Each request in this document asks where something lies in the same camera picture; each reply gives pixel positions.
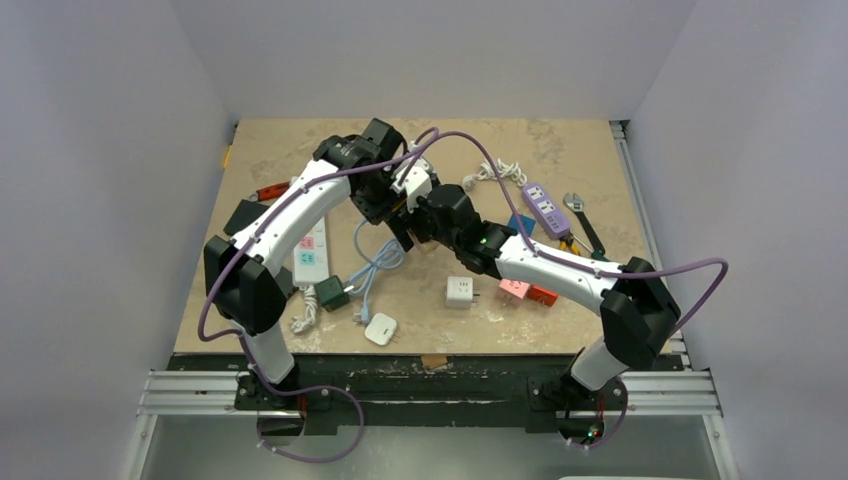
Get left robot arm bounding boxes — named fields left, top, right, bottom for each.
left=203, top=119, right=412, bottom=409

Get white power strip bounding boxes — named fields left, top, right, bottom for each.
left=292, top=217, right=330, bottom=289

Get white cube socket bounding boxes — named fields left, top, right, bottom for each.
left=445, top=276, right=478, bottom=309

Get purple power strip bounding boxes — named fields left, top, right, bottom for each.
left=521, top=182, right=571, bottom=240

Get red cube socket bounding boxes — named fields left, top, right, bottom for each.
left=526, top=285, right=559, bottom=307

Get light blue cable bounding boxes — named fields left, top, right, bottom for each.
left=344, top=218, right=407, bottom=326

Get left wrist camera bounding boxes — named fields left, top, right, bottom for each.
left=400, top=142, right=435, bottom=172

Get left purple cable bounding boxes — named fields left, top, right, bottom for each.
left=197, top=127, right=441, bottom=465

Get adjustable wrench red handle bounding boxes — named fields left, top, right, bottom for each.
left=247, top=181, right=290, bottom=202

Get white adapter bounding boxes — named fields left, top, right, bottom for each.
left=364, top=313, right=399, bottom=347

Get dark green cube socket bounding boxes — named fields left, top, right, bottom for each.
left=314, top=275, right=350, bottom=312

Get black box far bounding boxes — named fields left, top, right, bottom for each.
left=223, top=199, right=268, bottom=236

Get purple cable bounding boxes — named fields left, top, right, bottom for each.
left=197, top=127, right=441, bottom=465
left=407, top=130, right=730, bottom=452

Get yellow handled pliers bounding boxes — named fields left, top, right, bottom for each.
left=559, top=236, right=581, bottom=256

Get pink cube socket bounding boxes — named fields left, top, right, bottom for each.
left=496, top=279, right=531, bottom=305

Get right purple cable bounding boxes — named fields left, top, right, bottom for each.
left=407, top=130, right=730, bottom=452

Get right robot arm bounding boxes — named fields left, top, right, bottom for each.
left=402, top=184, right=681, bottom=407

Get dark blue cube socket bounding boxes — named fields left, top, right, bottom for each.
left=507, top=214, right=537, bottom=237

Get silver black handled wrench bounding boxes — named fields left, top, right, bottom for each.
left=563, top=192, right=606, bottom=256

